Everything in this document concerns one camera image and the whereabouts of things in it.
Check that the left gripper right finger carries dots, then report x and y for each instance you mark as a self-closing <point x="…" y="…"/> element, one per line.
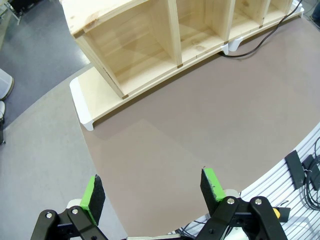
<point x="237" y="220"/>

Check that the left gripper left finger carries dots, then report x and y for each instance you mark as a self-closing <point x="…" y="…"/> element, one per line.
<point x="75" y="222"/>

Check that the yellow and black button box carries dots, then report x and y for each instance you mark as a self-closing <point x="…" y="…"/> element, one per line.
<point x="281" y="214"/>

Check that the white slatted panel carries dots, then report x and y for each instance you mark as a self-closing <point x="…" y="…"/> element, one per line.
<point x="262" y="180"/>

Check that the black rectangular block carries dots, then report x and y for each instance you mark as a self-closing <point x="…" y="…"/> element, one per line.
<point x="295" y="170"/>

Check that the black adapter box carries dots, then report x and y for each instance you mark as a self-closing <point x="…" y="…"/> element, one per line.
<point x="313" y="175"/>

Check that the wooden riser with white legs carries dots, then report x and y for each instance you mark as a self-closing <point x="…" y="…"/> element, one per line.
<point x="235" y="44"/>
<point x="87" y="100"/>

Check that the white rolling cart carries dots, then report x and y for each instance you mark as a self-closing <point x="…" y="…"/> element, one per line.
<point x="2" y="120"/>

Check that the light wooden open shelf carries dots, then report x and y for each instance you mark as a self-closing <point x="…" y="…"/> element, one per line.
<point x="140" y="50"/>

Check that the grey table with white legs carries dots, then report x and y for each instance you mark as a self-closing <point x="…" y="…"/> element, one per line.
<point x="15" y="15"/>

